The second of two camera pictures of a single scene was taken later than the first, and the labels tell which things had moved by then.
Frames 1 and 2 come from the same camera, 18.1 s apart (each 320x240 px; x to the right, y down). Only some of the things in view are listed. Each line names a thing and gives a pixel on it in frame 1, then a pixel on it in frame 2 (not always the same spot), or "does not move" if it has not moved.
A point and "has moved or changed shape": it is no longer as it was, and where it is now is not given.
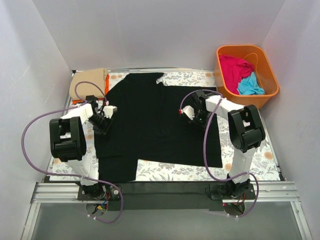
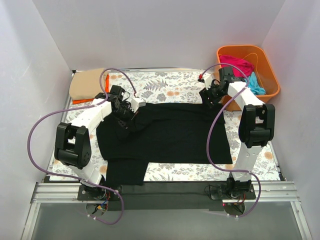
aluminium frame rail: (269, 192) does not move
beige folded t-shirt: (96, 76) does not move
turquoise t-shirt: (249, 86) does not move
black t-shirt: (148, 125) has moved or changed shape
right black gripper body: (198, 120) → (206, 95)
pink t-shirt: (234, 70) does not move
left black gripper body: (103, 125) → (124, 120)
